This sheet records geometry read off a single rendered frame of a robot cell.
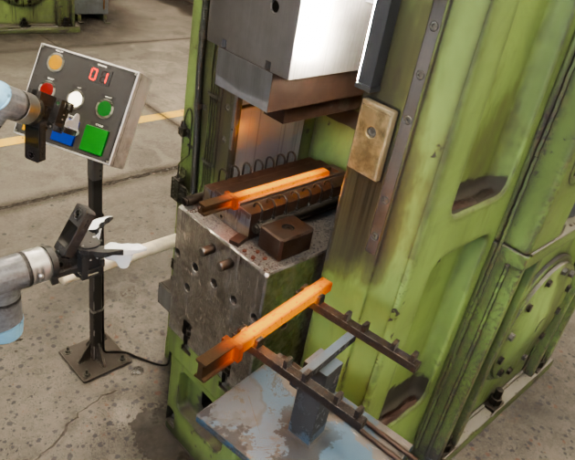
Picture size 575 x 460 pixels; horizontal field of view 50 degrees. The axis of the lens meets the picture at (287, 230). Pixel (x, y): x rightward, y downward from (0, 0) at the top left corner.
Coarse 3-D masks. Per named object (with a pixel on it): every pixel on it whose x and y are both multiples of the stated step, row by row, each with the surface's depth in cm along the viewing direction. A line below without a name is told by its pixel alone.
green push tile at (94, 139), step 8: (88, 128) 175; (96, 128) 174; (88, 136) 175; (96, 136) 174; (104, 136) 174; (80, 144) 175; (88, 144) 175; (96, 144) 174; (104, 144) 174; (96, 152) 174
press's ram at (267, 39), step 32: (224, 0) 143; (256, 0) 135; (288, 0) 129; (320, 0) 130; (352, 0) 137; (224, 32) 146; (256, 32) 138; (288, 32) 131; (320, 32) 135; (352, 32) 142; (256, 64) 141; (288, 64) 133; (320, 64) 140; (352, 64) 148
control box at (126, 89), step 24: (48, 48) 180; (48, 72) 180; (72, 72) 178; (120, 72) 174; (96, 96) 176; (120, 96) 174; (144, 96) 179; (96, 120) 175; (120, 120) 174; (48, 144) 179; (120, 144) 176; (120, 168) 180
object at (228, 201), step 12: (324, 168) 184; (288, 180) 174; (300, 180) 175; (228, 192) 161; (240, 192) 163; (252, 192) 164; (264, 192) 166; (204, 204) 154; (216, 204) 156; (228, 204) 160
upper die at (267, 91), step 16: (224, 48) 148; (224, 64) 149; (240, 64) 145; (224, 80) 151; (240, 80) 146; (256, 80) 142; (272, 80) 139; (288, 80) 143; (304, 80) 146; (320, 80) 150; (336, 80) 155; (352, 80) 159; (240, 96) 148; (256, 96) 144; (272, 96) 141; (288, 96) 145; (304, 96) 149; (320, 96) 153; (336, 96) 158; (352, 96) 162
